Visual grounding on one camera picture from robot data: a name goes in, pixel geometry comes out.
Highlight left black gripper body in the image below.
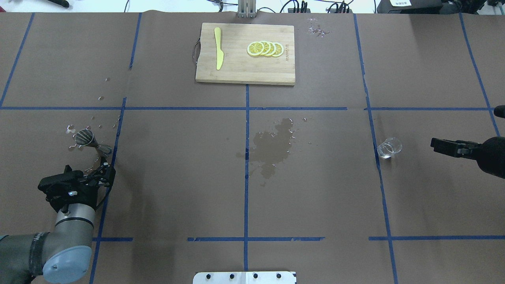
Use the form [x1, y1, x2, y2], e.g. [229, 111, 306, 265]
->
[60, 169, 103, 211]

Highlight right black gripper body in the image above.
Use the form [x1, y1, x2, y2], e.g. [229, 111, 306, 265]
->
[458, 142, 482, 160]

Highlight clear glass beaker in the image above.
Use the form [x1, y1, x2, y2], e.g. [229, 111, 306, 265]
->
[377, 137, 403, 159]

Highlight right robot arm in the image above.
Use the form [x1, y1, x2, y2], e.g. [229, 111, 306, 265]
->
[430, 136, 505, 179]

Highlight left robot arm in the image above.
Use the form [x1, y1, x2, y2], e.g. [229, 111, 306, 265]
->
[0, 157, 116, 284]

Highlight blue tape grid lines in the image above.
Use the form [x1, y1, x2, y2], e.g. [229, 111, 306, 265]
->
[1, 11, 504, 284]

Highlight yellow plastic knife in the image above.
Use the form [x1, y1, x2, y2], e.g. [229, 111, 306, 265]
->
[213, 27, 224, 70]

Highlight bamboo cutting board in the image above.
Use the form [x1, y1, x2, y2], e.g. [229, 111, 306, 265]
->
[195, 22, 296, 86]

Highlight lemon slice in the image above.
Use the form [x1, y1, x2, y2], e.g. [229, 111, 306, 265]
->
[247, 41, 265, 56]
[271, 43, 284, 58]
[265, 42, 277, 56]
[260, 40, 273, 56]

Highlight front lemon slice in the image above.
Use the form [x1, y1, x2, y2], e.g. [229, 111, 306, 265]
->
[247, 41, 265, 56]

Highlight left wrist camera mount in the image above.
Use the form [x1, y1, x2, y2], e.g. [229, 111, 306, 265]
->
[37, 165, 84, 212]

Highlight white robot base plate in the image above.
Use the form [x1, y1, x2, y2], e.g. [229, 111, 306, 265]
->
[193, 271, 297, 284]

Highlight aluminium frame post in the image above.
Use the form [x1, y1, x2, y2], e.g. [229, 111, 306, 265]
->
[238, 0, 257, 19]

